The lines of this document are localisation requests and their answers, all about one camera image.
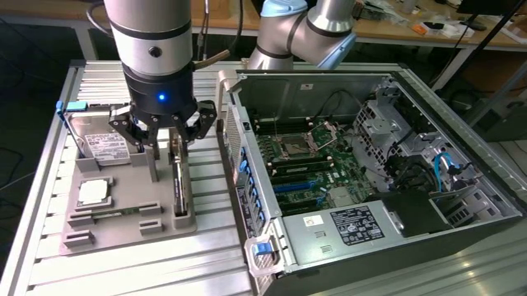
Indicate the open black PC case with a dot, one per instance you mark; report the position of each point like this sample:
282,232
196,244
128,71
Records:
369,262

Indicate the blue expansion slot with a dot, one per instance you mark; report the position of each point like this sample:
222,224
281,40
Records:
293,187

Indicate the white orange gadget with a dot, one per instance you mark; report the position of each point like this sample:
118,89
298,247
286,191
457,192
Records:
452,31

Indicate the metal disk bay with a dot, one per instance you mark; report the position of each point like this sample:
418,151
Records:
369,123

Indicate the grey power supply unit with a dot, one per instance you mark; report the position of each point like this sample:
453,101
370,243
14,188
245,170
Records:
329,228

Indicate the thin metal locking lever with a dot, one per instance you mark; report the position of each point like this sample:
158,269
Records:
274,126

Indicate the black monitor stand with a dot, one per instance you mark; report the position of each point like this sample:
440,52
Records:
473,23

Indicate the Nvidia Quadro graphics card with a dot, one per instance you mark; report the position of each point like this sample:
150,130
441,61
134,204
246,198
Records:
177,185

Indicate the silver chipset heatsink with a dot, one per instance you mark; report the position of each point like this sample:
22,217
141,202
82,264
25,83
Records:
337,197

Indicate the grey plastic parts rack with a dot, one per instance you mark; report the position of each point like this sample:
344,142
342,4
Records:
122,225

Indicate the green motherboard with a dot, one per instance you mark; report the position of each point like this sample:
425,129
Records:
345,175

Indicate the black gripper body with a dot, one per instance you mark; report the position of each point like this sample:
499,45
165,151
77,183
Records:
162,89

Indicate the green RAM stick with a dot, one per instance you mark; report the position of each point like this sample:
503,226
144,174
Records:
118,212

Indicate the silver hard disk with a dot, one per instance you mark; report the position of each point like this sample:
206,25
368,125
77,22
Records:
102,145

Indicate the hard disk drive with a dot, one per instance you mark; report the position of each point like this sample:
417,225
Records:
76,106

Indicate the dark grey box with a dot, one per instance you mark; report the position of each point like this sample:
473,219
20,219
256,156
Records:
501,123

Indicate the black slanted pole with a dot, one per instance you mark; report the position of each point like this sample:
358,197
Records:
484,43

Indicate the blue case latch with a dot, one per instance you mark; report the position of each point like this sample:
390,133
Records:
260,249

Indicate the CPU socket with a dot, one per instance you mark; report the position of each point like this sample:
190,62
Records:
293,148

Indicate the wooden desk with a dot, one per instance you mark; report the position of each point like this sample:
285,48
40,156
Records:
382,34

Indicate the blue card retention clip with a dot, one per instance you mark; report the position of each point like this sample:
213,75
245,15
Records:
257,205
242,154
244,168
253,194
260,217
248,182

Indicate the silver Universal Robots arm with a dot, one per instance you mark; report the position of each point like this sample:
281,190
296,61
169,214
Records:
148,31

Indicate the silver CPU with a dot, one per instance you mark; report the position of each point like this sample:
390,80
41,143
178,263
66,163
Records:
93,191

